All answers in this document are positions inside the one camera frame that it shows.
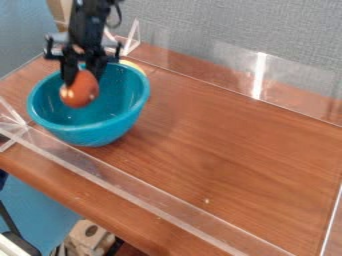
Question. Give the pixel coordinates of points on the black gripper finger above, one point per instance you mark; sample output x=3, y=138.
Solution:
x=95, y=65
x=69, y=69

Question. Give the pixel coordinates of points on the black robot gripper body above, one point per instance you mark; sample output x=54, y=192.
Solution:
x=82, y=42

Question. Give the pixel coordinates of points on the brown and white toy mushroom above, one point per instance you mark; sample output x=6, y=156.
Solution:
x=82, y=92

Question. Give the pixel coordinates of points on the blue bowl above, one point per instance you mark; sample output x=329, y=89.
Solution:
x=105, y=120

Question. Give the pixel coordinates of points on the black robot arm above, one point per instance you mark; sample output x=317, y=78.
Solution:
x=114, y=20

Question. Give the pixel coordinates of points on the yellow object behind bowl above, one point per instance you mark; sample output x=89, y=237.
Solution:
x=134, y=65

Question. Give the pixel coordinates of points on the clear acrylic front barrier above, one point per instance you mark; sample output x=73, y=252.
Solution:
x=188, y=217

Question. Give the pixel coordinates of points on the clear acrylic barrier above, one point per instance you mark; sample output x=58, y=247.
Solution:
x=332, y=244
x=188, y=217
x=249, y=46

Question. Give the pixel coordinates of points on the clear acrylic back barrier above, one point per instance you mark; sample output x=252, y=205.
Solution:
x=249, y=46

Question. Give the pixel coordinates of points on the white block with hole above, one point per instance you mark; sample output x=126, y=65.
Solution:
x=89, y=239

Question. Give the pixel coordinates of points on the clear acrylic right barrier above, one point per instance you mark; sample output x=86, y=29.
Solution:
x=332, y=244

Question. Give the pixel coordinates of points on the clear acrylic left bracket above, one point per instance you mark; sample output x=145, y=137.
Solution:
x=11, y=123

